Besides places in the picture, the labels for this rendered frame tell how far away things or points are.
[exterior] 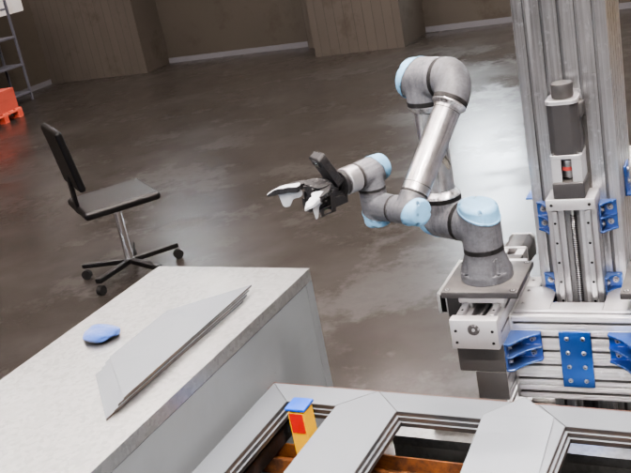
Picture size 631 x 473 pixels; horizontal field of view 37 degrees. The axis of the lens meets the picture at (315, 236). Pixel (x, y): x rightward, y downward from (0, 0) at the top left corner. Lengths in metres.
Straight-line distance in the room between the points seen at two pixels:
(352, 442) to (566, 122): 1.02
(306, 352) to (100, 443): 0.93
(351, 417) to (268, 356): 0.40
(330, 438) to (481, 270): 0.65
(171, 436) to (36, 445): 0.33
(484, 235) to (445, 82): 0.45
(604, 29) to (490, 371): 0.98
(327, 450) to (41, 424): 0.72
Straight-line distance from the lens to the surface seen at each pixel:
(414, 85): 2.68
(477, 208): 2.70
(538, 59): 2.71
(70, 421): 2.50
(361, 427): 2.53
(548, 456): 2.33
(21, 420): 2.59
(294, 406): 2.61
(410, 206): 2.48
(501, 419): 2.48
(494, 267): 2.74
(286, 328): 2.94
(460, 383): 4.37
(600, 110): 2.74
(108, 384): 2.60
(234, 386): 2.70
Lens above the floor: 2.17
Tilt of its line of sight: 20 degrees down
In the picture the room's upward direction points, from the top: 11 degrees counter-clockwise
